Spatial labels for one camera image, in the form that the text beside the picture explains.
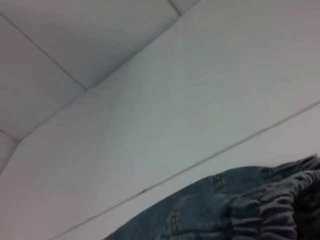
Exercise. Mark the blue denim shorts basketball print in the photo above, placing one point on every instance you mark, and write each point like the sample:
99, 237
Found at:
225, 207

